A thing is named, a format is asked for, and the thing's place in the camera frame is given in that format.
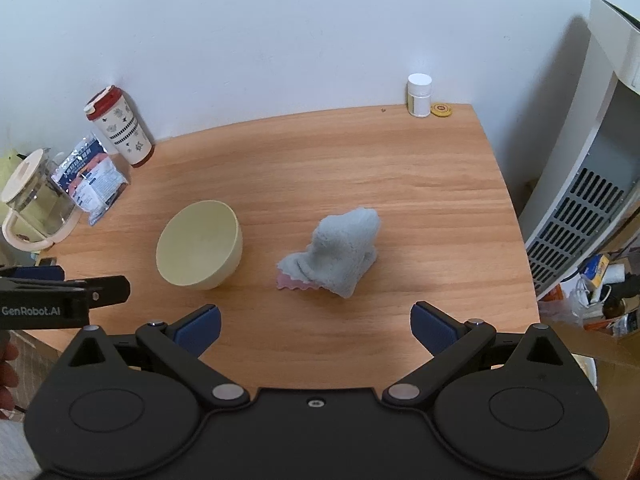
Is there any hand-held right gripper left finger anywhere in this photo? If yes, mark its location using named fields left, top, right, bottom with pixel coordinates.
left=62, top=304, right=251, bottom=414

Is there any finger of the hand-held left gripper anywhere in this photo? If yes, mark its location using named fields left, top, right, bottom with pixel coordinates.
left=0, top=265, right=66, bottom=283
left=82, top=275, right=132, bottom=307

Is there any person's left hand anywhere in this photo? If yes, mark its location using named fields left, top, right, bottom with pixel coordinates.
left=0, top=332, right=20, bottom=413

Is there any white pill bottle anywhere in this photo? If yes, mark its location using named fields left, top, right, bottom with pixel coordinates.
left=406, top=73, right=433, bottom=118

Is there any blue and pink cleaning cloth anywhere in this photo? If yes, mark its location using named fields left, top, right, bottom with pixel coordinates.
left=276, top=206, right=382, bottom=299

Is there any patterned tumbler with red lid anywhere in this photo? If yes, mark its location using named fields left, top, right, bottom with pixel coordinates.
left=84, top=85, right=154, bottom=168

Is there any pale yellow bowl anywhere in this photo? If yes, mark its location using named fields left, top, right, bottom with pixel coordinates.
left=156, top=200, right=244, bottom=291

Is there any blue and white snack packet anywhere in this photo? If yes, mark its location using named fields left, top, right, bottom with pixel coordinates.
left=51, top=132, right=128, bottom=226

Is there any glass kettle with cream handle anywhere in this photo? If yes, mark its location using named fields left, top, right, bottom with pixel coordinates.
left=0, top=147, right=81, bottom=253

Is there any blue and yellow bag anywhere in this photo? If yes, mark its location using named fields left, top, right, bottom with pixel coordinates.
left=582, top=254, right=612, bottom=286

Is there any white tower heater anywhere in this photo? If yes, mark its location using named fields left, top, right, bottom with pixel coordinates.
left=517, top=0, right=640, bottom=301

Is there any clear plastic bag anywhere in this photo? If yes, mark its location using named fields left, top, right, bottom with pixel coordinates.
left=537, top=280, right=586, bottom=318

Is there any cardboard box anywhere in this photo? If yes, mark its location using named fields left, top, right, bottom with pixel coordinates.
left=542, top=310, right=640, bottom=461

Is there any white wrinkled sheet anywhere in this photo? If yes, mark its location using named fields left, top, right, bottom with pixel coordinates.
left=0, top=410, right=38, bottom=480

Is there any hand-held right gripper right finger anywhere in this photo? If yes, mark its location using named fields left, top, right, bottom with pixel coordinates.
left=382, top=301, right=571, bottom=413

